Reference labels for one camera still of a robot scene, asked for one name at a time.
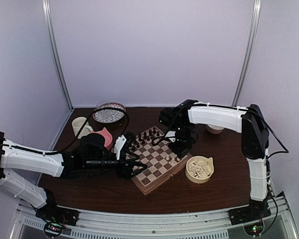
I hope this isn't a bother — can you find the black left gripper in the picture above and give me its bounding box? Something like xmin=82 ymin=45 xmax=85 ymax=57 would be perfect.
xmin=85 ymin=151 xmax=148 ymax=180

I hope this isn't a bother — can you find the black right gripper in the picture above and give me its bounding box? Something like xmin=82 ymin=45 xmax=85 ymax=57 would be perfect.
xmin=169 ymin=123 xmax=197 ymax=158

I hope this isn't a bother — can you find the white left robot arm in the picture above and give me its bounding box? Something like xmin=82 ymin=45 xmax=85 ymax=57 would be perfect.
xmin=0 ymin=131 xmax=148 ymax=221

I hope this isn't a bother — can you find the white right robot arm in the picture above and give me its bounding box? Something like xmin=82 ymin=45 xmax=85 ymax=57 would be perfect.
xmin=158 ymin=100 xmax=270 ymax=220

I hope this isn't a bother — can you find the wooden chess board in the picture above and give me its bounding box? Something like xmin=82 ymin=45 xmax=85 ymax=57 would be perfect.
xmin=130 ymin=126 xmax=192 ymax=195

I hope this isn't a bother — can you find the pink cat ear bowl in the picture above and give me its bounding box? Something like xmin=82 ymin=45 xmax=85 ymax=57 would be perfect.
xmin=92 ymin=127 xmax=113 ymax=150

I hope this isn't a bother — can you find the white ribbed mug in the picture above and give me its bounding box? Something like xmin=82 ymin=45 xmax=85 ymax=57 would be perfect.
xmin=72 ymin=117 xmax=94 ymax=139

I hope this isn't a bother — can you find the plain white round bowl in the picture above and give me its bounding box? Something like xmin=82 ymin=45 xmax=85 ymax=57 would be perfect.
xmin=206 ymin=125 xmax=224 ymax=135

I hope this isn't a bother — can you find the patterned ceramic plate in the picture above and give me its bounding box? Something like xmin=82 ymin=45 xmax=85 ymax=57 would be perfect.
xmin=93 ymin=102 xmax=126 ymax=123

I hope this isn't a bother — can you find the clear drinking glass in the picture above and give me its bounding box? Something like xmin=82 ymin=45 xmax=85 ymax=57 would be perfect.
xmin=96 ymin=100 xmax=111 ymax=109

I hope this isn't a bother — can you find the cream cat ear bowl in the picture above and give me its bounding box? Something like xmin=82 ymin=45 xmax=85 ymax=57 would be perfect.
xmin=185 ymin=156 xmax=214 ymax=184

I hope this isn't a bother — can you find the aluminium front rail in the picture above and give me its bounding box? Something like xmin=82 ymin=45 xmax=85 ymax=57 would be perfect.
xmin=7 ymin=196 xmax=299 ymax=239

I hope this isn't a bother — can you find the aluminium frame post right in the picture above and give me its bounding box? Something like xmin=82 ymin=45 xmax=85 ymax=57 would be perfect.
xmin=232 ymin=0 xmax=262 ymax=106

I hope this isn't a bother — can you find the aluminium frame post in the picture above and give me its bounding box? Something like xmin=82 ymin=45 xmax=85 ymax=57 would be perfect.
xmin=42 ymin=0 xmax=74 ymax=111
xmin=232 ymin=0 xmax=262 ymax=106

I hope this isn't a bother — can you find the aluminium frame post left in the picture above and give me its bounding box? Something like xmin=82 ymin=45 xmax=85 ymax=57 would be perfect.
xmin=42 ymin=0 xmax=74 ymax=111

